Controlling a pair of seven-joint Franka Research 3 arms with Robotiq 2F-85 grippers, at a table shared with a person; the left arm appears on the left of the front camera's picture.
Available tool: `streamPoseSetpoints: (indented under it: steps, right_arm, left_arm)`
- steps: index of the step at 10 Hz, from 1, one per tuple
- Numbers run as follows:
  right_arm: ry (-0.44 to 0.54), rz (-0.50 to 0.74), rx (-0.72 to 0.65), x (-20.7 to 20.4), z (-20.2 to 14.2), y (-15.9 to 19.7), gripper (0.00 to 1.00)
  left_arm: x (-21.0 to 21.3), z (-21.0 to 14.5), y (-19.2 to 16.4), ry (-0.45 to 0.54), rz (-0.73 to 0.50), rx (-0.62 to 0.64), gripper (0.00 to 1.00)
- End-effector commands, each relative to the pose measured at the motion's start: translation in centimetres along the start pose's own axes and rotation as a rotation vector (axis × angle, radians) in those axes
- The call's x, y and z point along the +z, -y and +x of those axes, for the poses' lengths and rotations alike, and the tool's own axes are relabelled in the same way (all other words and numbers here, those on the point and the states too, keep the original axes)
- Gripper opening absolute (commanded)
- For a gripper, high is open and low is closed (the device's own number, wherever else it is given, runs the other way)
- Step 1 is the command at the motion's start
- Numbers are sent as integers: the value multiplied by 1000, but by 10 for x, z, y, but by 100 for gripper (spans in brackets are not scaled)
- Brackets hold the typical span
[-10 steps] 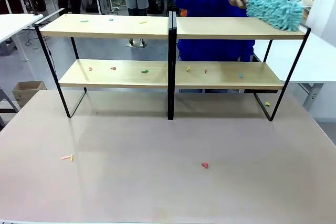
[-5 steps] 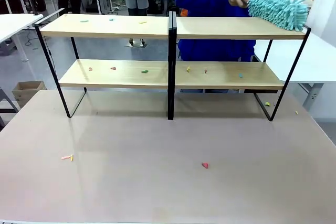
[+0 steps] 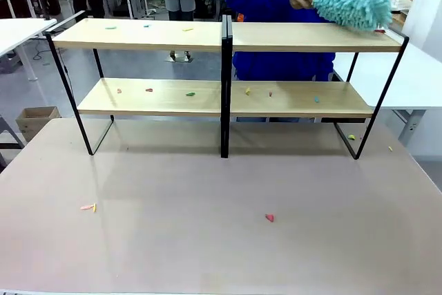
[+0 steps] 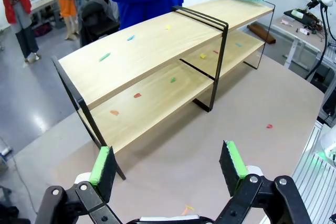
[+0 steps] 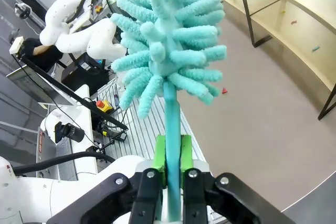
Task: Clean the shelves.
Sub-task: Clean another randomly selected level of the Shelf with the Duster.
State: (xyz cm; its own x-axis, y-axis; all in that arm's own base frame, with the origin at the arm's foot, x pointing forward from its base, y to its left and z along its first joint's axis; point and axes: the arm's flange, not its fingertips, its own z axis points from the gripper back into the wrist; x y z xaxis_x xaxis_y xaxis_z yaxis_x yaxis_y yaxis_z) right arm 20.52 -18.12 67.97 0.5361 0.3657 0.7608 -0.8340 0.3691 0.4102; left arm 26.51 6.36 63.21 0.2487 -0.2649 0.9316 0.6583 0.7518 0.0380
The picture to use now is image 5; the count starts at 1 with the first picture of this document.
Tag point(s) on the black metal frame table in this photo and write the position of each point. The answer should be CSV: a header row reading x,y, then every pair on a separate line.
x,y
296,19

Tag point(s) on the black computer case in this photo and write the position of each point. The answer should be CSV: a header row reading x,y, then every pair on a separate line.
x,y
84,73

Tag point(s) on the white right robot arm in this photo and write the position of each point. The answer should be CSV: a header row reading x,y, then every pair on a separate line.
x,y
52,197

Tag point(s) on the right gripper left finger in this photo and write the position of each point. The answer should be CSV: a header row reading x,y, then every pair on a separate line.
x,y
147,197

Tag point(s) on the red paper scrap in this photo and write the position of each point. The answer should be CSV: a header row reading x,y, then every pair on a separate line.
x,y
224,91

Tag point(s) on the person in black shirt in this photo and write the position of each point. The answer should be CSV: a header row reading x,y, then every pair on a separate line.
x,y
44,58

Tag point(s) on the grey keyboard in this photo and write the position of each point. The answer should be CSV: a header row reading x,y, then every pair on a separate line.
x,y
66,161

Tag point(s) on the black metal bar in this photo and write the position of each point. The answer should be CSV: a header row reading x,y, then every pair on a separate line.
x,y
73,95

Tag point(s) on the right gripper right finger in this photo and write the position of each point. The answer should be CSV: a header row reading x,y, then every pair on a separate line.
x,y
195,197

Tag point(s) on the small pink paper scrap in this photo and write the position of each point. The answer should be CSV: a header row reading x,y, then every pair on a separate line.
x,y
294,22

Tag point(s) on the teal and orange paper scrap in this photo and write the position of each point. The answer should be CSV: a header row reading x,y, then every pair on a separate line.
x,y
316,49

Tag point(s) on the black camera with lens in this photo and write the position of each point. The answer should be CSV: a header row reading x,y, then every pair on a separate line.
x,y
68,131

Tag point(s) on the yellow emergency stop button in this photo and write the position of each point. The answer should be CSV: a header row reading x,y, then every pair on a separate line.
x,y
104,106

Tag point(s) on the grey monitor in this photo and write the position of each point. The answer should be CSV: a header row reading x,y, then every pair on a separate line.
x,y
34,85

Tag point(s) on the teal microfibre duster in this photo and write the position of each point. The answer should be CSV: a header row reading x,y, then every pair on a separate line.
x,y
170,24

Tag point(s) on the small white box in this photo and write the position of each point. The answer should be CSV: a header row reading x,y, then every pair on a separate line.
x,y
16,46

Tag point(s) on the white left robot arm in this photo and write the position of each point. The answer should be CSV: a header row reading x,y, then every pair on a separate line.
x,y
78,37

